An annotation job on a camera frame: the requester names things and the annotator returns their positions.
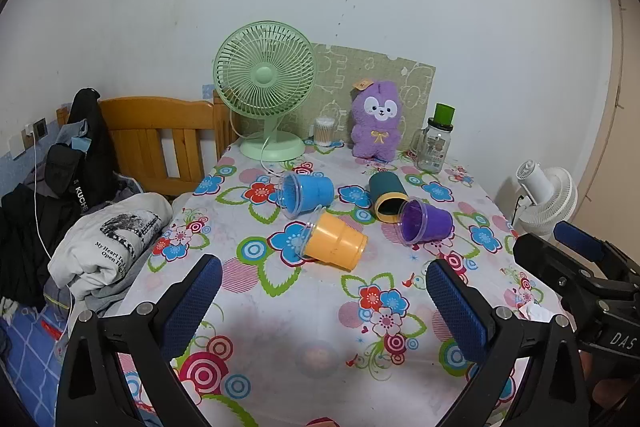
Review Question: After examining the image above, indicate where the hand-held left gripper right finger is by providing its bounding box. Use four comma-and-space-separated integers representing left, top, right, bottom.
425, 258, 593, 427

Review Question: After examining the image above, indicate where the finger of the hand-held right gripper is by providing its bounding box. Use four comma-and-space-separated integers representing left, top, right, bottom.
552, 221, 640, 280
513, 233, 608, 300

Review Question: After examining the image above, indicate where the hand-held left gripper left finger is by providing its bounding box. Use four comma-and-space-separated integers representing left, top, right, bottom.
55, 253, 223, 427

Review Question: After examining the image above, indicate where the purple plastic cup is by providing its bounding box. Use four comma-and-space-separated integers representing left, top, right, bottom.
398, 198, 454, 246

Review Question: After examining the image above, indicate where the orange plastic cup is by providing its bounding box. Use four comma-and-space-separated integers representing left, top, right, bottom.
299, 212, 368, 271

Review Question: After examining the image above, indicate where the dark green cup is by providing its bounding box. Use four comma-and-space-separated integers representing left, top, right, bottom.
369, 172, 408, 224

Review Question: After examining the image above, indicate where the blue plastic cup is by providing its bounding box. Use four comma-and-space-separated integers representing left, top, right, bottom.
276, 171, 335, 220

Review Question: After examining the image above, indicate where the white standing fan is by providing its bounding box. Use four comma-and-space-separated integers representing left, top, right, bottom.
515, 159, 579, 238

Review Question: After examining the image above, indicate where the white printed shirt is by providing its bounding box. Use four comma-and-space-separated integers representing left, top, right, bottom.
47, 193, 173, 303

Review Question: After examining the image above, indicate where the floral tablecloth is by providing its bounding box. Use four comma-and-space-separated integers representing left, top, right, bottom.
117, 139, 576, 427

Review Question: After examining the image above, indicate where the beige door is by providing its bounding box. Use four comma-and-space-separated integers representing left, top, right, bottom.
575, 0, 640, 238

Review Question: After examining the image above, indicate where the glass bottle with green lid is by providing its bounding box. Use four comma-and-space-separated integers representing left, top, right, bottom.
411, 103, 456, 172

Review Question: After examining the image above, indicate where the blue checked bedsheet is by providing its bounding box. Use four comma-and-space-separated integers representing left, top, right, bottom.
0, 302, 76, 413

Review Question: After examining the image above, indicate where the black bag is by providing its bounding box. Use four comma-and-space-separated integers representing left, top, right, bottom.
42, 88, 123, 214

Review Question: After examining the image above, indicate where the black clothing pile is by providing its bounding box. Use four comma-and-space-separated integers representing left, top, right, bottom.
0, 179, 58, 308

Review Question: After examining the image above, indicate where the wooden chair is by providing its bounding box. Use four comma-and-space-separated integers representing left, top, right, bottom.
56, 89, 238, 198

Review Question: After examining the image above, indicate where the purple plush toy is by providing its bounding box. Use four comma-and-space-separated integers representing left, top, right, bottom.
350, 79, 405, 158

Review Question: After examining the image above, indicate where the cotton swab jar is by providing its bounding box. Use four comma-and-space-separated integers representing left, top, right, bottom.
314, 117, 341, 148

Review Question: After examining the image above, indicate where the green desk fan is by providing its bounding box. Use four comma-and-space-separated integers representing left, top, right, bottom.
213, 21, 318, 161

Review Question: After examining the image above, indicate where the green patterned mat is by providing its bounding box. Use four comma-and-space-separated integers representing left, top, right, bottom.
300, 43, 436, 148

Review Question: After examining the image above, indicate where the white fan cable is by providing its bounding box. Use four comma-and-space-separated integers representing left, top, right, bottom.
259, 134, 282, 178

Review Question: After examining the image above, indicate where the white charging cable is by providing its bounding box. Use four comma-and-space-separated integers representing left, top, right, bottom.
29, 134, 76, 313

